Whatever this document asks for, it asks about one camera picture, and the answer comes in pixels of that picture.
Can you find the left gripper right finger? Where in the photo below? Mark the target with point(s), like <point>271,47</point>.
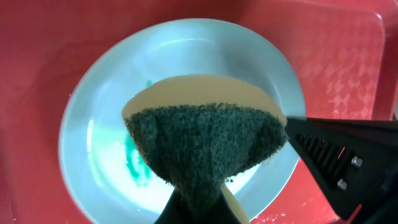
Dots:
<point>354,163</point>

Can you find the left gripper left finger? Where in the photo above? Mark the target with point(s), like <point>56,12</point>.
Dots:
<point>225,209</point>

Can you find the green and yellow sponge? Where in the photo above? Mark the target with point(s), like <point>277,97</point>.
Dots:
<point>196,131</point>

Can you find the red plastic tray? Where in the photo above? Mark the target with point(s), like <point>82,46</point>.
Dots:
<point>344,52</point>

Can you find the light blue plate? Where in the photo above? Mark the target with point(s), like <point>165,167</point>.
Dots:
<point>101,168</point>

